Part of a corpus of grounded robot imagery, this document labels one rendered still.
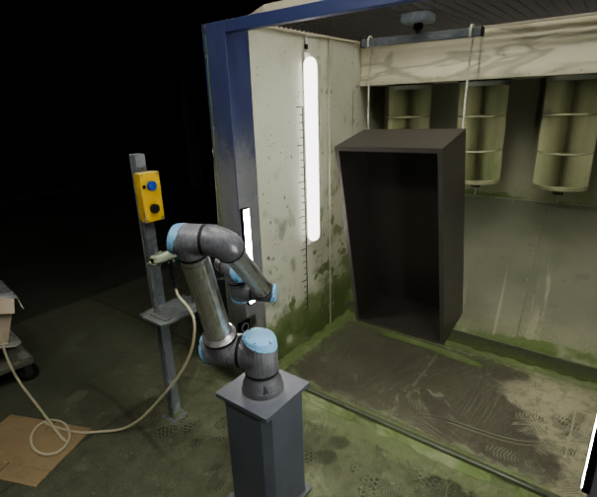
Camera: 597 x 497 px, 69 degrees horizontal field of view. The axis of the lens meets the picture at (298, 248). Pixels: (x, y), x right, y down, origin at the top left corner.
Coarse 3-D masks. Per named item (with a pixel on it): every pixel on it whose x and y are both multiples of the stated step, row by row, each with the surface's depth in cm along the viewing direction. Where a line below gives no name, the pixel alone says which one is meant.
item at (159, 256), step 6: (156, 252) 221; (162, 252) 225; (168, 252) 225; (150, 258) 220; (156, 258) 219; (162, 258) 222; (168, 258) 225; (174, 258) 228; (156, 264) 220; (174, 264) 230; (174, 270) 230; (174, 276) 231; (174, 282) 233
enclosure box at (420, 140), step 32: (352, 160) 256; (384, 160) 263; (416, 160) 251; (448, 160) 212; (352, 192) 262; (384, 192) 274; (416, 192) 260; (448, 192) 220; (352, 224) 268; (384, 224) 285; (416, 224) 271; (448, 224) 228; (352, 256) 274; (384, 256) 298; (416, 256) 282; (448, 256) 237; (352, 288) 280; (384, 288) 311; (416, 288) 294; (448, 288) 247; (384, 320) 287; (416, 320) 281; (448, 320) 257
